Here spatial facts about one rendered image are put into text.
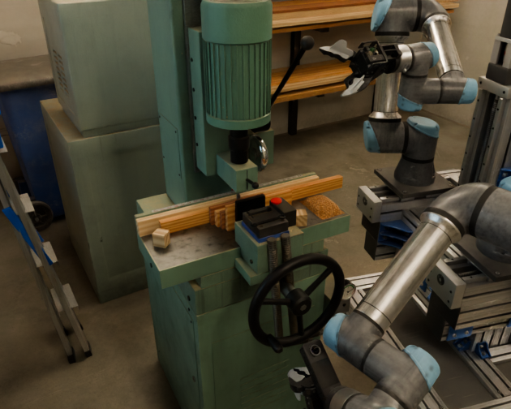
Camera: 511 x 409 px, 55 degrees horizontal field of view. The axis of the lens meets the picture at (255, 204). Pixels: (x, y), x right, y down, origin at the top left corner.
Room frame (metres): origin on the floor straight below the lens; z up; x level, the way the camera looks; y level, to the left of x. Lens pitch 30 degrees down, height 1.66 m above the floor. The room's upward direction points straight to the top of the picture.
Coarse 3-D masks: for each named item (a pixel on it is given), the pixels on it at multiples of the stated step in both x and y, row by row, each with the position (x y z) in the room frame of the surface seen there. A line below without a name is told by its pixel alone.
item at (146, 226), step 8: (312, 176) 1.43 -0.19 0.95; (280, 184) 1.37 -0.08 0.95; (288, 184) 1.38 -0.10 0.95; (296, 184) 1.39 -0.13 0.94; (248, 192) 1.32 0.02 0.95; (256, 192) 1.32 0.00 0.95; (264, 192) 1.34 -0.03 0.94; (216, 200) 1.27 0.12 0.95; (224, 200) 1.27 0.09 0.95; (184, 208) 1.23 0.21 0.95; (192, 208) 1.23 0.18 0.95; (200, 208) 1.24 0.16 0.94; (152, 216) 1.18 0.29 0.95; (160, 216) 1.18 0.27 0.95; (168, 216) 1.19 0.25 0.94; (136, 224) 1.16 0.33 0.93; (144, 224) 1.16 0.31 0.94; (152, 224) 1.17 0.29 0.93; (144, 232) 1.16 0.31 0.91; (152, 232) 1.17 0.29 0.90
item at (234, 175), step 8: (224, 152) 1.35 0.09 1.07; (224, 160) 1.30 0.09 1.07; (248, 160) 1.30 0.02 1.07; (224, 168) 1.29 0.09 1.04; (232, 168) 1.25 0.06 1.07; (240, 168) 1.24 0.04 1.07; (248, 168) 1.24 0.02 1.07; (256, 168) 1.25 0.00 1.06; (224, 176) 1.30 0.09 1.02; (232, 176) 1.25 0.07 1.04; (240, 176) 1.23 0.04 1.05; (248, 176) 1.24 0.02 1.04; (256, 176) 1.25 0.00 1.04; (232, 184) 1.25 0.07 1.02; (240, 184) 1.23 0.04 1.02; (248, 184) 1.24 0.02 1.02
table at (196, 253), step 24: (312, 216) 1.26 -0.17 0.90; (336, 216) 1.26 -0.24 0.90; (144, 240) 1.13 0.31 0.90; (192, 240) 1.13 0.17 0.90; (216, 240) 1.13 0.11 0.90; (312, 240) 1.21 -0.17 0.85; (168, 264) 1.03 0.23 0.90; (192, 264) 1.04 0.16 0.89; (216, 264) 1.07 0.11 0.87; (240, 264) 1.07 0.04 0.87
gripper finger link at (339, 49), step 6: (336, 42) 1.35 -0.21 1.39; (342, 42) 1.34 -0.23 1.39; (324, 48) 1.36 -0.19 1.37; (330, 48) 1.36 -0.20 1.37; (336, 48) 1.36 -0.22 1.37; (342, 48) 1.35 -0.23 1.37; (324, 54) 1.36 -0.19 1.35; (330, 54) 1.36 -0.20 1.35; (336, 54) 1.36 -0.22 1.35; (342, 54) 1.36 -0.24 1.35; (348, 54) 1.36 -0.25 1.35; (342, 60) 1.36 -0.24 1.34
